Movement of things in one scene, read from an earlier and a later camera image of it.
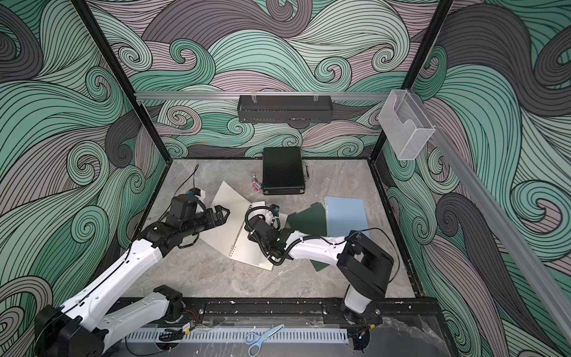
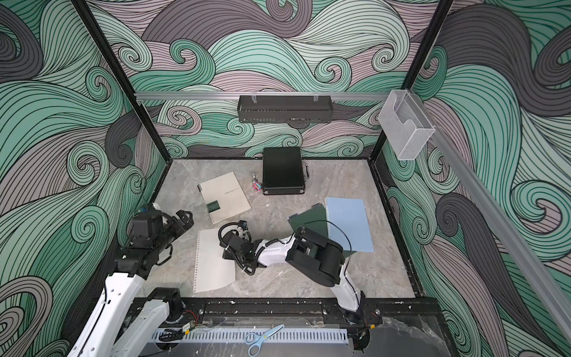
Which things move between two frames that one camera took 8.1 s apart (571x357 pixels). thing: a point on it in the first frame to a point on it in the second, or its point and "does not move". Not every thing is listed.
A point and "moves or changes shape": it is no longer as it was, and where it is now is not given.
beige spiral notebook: (232, 238) moves or changes shape
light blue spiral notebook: (345, 215) does not move
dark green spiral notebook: (311, 221) does not move
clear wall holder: (406, 123) does not move
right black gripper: (250, 236) to (227, 256)
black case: (282, 171) does not move
